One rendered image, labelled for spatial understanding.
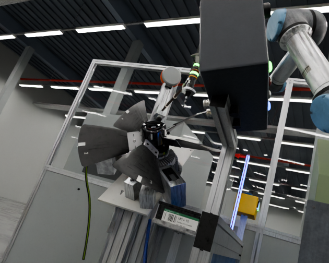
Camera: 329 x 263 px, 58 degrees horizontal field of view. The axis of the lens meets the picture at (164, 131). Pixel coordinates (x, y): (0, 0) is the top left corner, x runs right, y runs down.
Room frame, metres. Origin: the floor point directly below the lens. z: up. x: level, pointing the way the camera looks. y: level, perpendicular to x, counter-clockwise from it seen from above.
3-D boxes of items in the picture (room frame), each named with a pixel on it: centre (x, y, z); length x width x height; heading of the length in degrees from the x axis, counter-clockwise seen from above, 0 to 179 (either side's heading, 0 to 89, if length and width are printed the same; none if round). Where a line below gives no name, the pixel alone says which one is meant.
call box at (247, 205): (1.45, -0.50, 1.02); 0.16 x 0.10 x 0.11; 156
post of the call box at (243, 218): (1.45, -0.50, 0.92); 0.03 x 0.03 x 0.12; 66
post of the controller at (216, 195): (0.69, -0.17, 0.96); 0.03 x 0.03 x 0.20; 66
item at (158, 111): (1.94, 0.07, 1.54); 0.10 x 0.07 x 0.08; 11
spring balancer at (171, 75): (2.03, 0.09, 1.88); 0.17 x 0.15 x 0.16; 66
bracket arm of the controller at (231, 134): (0.60, -0.12, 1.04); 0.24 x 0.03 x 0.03; 156
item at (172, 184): (1.33, -0.11, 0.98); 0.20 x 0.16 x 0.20; 156
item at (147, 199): (1.34, -0.02, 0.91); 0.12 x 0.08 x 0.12; 156
